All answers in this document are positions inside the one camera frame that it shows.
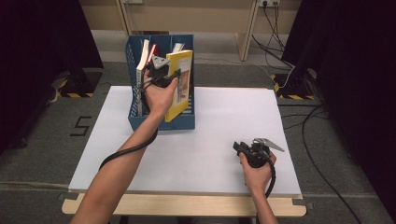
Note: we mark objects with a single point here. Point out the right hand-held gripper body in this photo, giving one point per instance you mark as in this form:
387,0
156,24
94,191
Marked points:
258,155

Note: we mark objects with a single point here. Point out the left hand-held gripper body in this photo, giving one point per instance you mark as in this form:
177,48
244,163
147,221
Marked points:
158,73

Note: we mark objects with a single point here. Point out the yellow paperback book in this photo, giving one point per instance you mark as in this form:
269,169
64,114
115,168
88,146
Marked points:
183,93

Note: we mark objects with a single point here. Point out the white paperback book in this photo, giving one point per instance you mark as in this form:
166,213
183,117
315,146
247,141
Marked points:
140,62

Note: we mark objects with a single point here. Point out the blue plastic file rack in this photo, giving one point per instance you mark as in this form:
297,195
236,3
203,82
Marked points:
180,124

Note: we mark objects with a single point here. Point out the person's right hand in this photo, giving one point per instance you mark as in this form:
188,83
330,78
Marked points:
258,179

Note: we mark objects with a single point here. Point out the person's left hand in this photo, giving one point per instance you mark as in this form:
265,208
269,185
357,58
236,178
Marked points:
160,99

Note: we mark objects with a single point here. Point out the beige wooden desk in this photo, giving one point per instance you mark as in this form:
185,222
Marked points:
186,15

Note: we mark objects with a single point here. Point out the hazard-striped stand base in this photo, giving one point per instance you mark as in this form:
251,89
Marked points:
294,87
84,82

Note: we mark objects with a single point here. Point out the light wooden table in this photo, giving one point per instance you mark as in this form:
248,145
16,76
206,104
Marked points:
186,207

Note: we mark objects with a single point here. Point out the black curtain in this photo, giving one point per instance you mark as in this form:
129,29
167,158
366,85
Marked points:
358,93
37,62

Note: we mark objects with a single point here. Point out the white wall socket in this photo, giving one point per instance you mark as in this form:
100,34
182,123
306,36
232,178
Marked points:
269,2
133,1

